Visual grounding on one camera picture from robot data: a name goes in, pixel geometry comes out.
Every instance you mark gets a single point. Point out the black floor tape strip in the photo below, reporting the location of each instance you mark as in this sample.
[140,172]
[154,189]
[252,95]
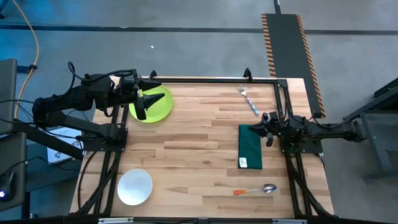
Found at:
[155,29]

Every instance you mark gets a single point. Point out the black frame clamp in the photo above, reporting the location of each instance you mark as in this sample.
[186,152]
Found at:
[153,74]
[247,74]

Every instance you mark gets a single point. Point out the white printed box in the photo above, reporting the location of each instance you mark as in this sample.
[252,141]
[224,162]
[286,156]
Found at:
[60,154]

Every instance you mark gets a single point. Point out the black aluminium table frame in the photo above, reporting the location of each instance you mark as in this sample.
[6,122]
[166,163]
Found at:
[217,80]

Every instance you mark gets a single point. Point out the black computer mouse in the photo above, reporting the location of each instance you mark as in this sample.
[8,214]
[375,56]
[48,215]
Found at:
[6,186]

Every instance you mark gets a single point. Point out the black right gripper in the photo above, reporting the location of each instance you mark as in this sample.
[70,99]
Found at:
[275,127]

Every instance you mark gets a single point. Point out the silver metal bracket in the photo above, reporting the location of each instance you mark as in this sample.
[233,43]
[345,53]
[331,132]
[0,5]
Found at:
[115,220]
[289,221]

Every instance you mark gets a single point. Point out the black ramp with orange-striped edges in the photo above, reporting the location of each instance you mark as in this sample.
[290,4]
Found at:
[287,62]

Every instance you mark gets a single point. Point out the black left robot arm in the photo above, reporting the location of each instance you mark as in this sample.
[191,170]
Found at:
[62,102]

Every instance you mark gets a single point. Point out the white bowl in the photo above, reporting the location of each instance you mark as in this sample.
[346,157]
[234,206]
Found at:
[134,187]

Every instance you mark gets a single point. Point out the black metal side table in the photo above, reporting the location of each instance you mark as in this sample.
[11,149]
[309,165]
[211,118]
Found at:
[379,124]

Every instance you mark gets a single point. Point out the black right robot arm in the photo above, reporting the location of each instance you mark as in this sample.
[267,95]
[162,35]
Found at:
[329,130]

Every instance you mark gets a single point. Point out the dark grey desk panel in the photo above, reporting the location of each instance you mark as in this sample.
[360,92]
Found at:
[17,155]

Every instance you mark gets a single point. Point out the black diagonal support beam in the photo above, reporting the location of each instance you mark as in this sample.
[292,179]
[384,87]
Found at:
[40,137]

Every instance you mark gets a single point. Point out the dark green napkin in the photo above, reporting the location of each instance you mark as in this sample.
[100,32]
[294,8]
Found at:
[249,146]

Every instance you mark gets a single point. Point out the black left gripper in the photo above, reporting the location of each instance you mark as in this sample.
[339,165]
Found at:
[127,91]

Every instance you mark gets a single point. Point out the lime green plate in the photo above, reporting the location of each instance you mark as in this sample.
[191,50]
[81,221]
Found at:
[161,109]

